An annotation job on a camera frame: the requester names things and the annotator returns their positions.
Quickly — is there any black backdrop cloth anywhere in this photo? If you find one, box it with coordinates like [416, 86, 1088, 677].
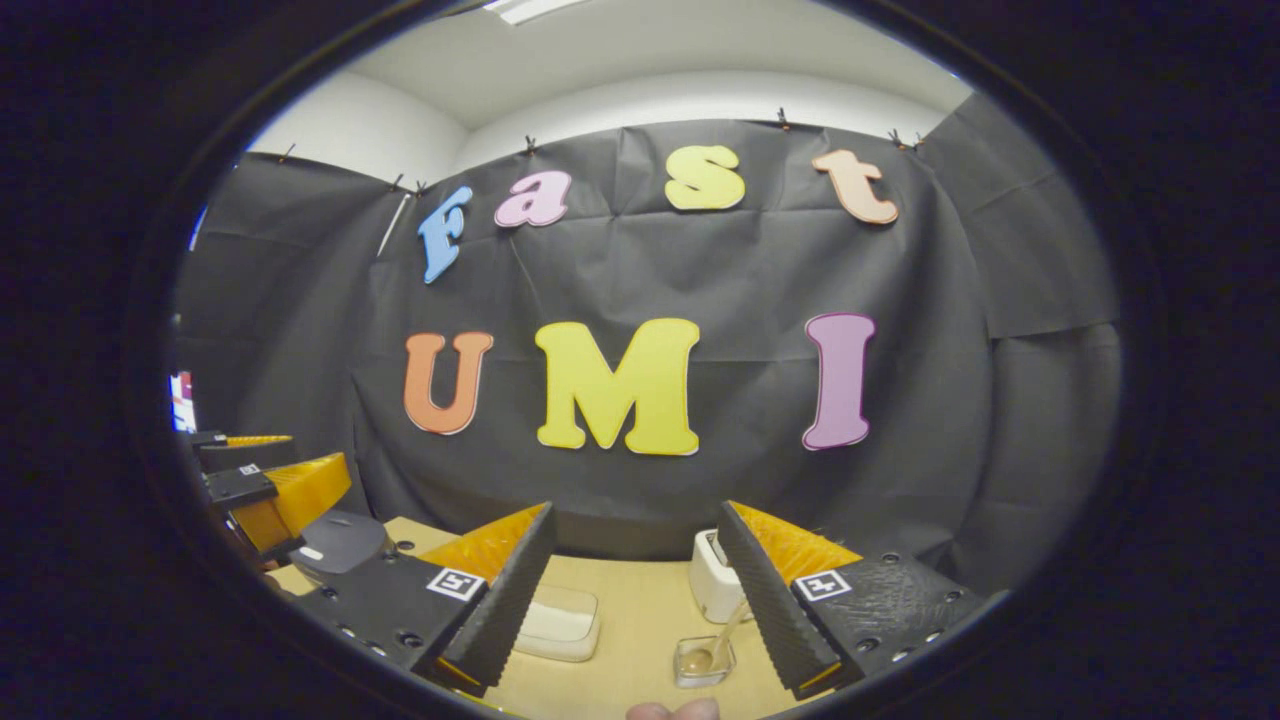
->
[172, 92, 1123, 599]

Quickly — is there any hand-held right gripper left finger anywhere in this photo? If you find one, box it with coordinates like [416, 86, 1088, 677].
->
[295, 502, 558, 698]

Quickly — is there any white toaster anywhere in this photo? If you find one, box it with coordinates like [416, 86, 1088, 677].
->
[689, 528, 746, 625]

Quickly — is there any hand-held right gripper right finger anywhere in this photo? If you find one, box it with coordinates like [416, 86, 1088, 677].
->
[716, 500, 986, 701]

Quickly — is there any ceiling light panel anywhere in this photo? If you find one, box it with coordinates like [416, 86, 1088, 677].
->
[485, 0, 591, 26]

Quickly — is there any clear box of white rice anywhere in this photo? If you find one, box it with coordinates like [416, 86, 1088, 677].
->
[515, 585, 601, 663]

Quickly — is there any wooden spoon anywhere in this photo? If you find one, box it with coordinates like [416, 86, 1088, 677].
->
[682, 600, 751, 678]

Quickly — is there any dark grey rice cooker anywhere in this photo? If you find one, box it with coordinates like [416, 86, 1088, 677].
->
[290, 510, 396, 586]

